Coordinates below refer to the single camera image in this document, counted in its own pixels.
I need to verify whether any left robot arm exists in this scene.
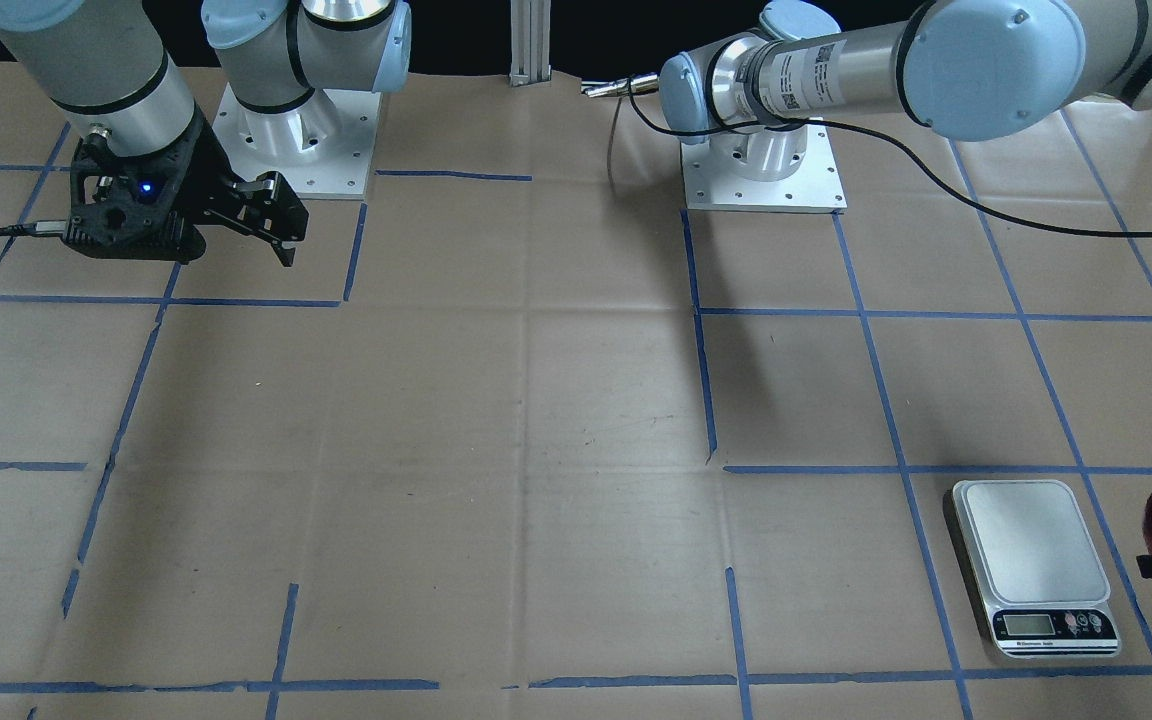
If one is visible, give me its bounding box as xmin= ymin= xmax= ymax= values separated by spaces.
xmin=626 ymin=1 xmax=1152 ymax=214

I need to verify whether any aluminium frame post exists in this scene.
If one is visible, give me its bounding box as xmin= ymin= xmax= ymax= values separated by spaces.
xmin=508 ymin=0 xmax=553 ymax=88

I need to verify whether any white digital kitchen scale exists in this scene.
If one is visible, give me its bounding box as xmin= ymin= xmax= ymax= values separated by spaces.
xmin=945 ymin=479 xmax=1123 ymax=659

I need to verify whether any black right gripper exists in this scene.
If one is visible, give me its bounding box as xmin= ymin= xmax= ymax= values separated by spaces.
xmin=61 ymin=109 xmax=308 ymax=268

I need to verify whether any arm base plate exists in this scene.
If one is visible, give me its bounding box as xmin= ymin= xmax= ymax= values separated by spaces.
xmin=681 ymin=124 xmax=849 ymax=214
xmin=212 ymin=85 xmax=385 ymax=200

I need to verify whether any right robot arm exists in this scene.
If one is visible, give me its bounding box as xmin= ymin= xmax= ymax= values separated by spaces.
xmin=0 ymin=1 xmax=414 ymax=266

